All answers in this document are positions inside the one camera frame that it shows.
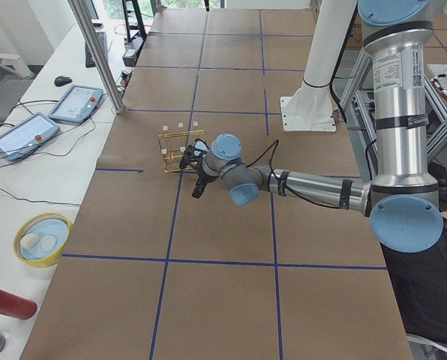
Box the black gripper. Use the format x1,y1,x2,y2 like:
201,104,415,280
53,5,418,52
190,150,213,199

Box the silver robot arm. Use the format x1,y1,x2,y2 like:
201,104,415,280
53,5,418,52
179,1,443,253

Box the far teach pendant tablet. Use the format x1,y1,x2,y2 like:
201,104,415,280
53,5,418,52
48,85,104,125

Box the teach pendant tablet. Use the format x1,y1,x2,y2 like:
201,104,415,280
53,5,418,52
48,85,104,125
0,112,60,162

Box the black computer mouse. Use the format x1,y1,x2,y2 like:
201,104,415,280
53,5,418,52
54,76,73,87

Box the yellow bowl with blue plate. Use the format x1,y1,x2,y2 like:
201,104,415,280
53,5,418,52
13,212,73,269

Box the black keyboard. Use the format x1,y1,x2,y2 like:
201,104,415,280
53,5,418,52
84,31,109,69

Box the near teach pendant tablet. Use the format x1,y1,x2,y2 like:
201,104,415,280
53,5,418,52
0,112,60,162

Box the red bottle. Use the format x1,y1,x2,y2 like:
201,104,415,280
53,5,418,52
0,289,38,320

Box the person in black clothes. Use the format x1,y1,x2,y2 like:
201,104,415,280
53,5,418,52
382,211,447,344

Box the gold wire cup holder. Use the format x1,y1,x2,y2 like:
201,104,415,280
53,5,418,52
157,121,206,173

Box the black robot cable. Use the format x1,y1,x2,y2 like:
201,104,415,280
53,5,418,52
245,139,344,209

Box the white pedestal column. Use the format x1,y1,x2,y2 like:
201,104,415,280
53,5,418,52
280,0,358,132

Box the aluminium frame post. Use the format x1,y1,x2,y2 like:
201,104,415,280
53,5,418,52
68,0,125,114

